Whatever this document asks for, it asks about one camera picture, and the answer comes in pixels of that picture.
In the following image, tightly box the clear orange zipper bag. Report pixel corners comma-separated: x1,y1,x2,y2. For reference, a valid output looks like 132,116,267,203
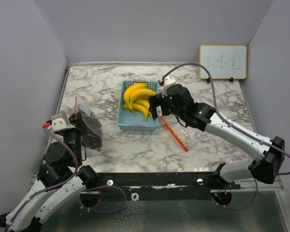
74,95,103,151

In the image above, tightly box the small framed whiteboard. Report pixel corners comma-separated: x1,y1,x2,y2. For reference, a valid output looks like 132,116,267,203
199,44,247,80

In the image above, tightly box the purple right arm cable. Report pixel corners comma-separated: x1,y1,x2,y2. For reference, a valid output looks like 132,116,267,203
160,63,290,210

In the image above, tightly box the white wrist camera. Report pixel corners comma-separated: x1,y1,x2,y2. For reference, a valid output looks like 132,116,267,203
159,76,176,94
42,113,75,133

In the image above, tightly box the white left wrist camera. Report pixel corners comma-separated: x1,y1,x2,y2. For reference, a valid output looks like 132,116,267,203
42,113,75,133

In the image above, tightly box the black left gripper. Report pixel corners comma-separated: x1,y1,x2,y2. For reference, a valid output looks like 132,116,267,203
62,111,90,165

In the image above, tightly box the yellow banana bunch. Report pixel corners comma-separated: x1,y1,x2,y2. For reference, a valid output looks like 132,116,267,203
122,83,157,120

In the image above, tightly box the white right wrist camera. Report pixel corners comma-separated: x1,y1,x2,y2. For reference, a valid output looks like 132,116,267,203
159,76,176,94

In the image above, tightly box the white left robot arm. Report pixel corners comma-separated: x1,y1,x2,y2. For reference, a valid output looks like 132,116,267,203
0,114,98,232

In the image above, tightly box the light blue plastic basket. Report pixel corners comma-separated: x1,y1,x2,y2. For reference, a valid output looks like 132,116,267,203
116,80,159,131

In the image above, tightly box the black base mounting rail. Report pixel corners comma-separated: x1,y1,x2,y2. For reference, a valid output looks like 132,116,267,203
70,170,242,202

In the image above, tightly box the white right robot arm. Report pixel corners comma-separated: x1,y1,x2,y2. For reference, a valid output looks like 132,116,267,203
149,84,285,189

